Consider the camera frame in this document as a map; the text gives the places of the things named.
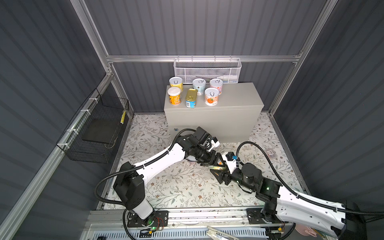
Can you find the orange can pull-tab lid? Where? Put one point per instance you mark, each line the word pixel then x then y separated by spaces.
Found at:
pixel 211 96

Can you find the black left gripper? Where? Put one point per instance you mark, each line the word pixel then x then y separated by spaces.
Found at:
pixel 210 161

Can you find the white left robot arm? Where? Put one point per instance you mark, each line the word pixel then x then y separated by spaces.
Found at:
pixel 189 144

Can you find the grey metal cabinet box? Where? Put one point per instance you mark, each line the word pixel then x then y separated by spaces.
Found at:
pixel 231 120

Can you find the yellow can pull-tab lid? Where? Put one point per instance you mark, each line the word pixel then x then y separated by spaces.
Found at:
pixel 176 82

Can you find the white wire mesh basket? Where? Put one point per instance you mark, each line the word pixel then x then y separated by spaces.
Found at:
pixel 226 69

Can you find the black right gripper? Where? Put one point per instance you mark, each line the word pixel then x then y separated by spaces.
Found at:
pixel 221 176

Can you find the orange green can plastic lid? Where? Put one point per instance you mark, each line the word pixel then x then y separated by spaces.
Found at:
pixel 218 165

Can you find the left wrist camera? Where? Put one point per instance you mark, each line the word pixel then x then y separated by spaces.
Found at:
pixel 214 143

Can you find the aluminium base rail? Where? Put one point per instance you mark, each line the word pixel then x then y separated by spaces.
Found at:
pixel 244 223

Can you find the gold rectangular tin can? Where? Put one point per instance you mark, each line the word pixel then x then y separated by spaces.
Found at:
pixel 191 98

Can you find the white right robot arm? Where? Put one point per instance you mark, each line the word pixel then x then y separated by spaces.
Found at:
pixel 283 205

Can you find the pink can pull-tab lid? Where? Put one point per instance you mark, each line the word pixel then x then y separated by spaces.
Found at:
pixel 217 84

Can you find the yellow tag on basket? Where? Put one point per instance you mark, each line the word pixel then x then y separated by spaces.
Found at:
pixel 123 117

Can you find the blue can white lid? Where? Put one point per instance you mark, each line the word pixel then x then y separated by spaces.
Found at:
pixel 199 85

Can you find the pink can white lid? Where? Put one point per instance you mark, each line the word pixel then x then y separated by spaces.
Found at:
pixel 191 159

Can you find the yellow orange can plastic lid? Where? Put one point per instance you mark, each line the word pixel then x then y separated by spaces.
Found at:
pixel 174 94

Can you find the black wire basket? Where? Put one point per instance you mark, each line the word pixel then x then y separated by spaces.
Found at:
pixel 96 133

